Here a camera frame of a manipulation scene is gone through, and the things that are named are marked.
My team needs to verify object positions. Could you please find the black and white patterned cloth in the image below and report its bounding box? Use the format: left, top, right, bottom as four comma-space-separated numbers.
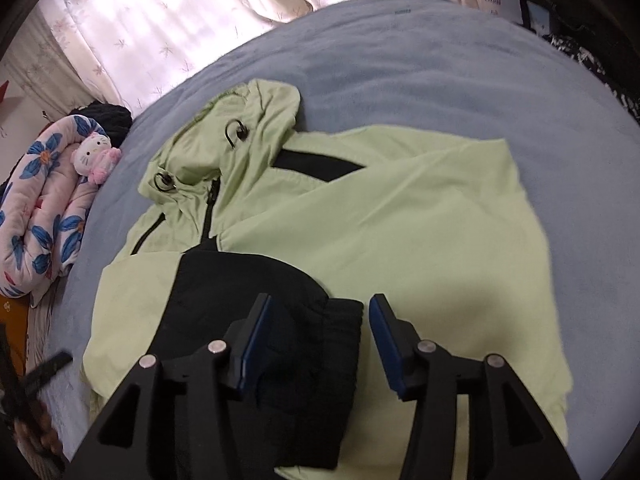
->
545, 32, 640, 126

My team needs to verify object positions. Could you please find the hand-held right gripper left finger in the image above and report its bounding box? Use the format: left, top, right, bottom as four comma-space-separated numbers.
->
65, 292, 273, 480

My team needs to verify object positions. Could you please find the white cardboard box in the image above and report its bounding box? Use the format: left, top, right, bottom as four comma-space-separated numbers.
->
470, 0, 526, 26

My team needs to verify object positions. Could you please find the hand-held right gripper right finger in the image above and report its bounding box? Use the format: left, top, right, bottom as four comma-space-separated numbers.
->
369, 294, 581, 480

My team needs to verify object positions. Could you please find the green and black hooded jacket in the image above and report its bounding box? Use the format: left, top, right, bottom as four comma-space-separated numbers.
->
81, 78, 573, 480

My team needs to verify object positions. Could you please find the floral quilt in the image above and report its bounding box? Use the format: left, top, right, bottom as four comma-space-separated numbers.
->
0, 114, 123, 298

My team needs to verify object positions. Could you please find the blue-grey bed blanket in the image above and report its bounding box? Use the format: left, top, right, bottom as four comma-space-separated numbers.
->
30, 0, 640, 461

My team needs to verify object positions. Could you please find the white leaf print curtain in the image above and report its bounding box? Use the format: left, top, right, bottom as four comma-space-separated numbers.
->
0, 0, 481, 126

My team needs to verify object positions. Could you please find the white cat plush toy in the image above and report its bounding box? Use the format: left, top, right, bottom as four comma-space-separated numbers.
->
70, 132, 122, 186

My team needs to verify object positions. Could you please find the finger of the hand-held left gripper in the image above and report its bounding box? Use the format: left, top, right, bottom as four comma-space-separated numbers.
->
22, 350, 73, 393
0, 324, 36, 441

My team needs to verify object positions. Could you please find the black knit garment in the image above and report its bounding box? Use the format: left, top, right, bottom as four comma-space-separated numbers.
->
70, 102, 133, 148

